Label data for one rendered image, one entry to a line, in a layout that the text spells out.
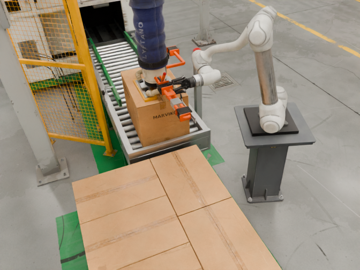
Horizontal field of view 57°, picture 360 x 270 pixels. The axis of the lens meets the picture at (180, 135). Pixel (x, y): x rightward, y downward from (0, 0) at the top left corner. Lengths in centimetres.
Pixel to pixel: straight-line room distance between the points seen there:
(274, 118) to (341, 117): 202
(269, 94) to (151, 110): 86
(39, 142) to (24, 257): 98
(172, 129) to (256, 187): 87
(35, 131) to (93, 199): 104
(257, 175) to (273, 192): 28
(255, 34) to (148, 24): 74
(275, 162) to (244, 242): 87
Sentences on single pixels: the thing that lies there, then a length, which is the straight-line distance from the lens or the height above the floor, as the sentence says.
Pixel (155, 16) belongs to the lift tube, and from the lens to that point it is 231.
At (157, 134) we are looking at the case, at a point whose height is 67.
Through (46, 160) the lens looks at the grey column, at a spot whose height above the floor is 20.
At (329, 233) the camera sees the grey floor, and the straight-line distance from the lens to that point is 295.
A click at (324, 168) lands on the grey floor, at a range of 344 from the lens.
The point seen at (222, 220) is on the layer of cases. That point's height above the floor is 54.
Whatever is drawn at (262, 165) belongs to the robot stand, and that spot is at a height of 41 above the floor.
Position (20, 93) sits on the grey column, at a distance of 298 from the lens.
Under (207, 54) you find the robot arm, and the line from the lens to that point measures 245.
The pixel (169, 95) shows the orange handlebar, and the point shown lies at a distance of 225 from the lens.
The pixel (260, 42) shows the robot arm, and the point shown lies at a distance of 197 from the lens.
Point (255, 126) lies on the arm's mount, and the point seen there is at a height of 78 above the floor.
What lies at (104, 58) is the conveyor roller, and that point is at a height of 55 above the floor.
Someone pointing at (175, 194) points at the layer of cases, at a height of 54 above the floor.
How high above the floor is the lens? 230
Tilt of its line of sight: 39 degrees down
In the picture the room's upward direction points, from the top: 4 degrees counter-clockwise
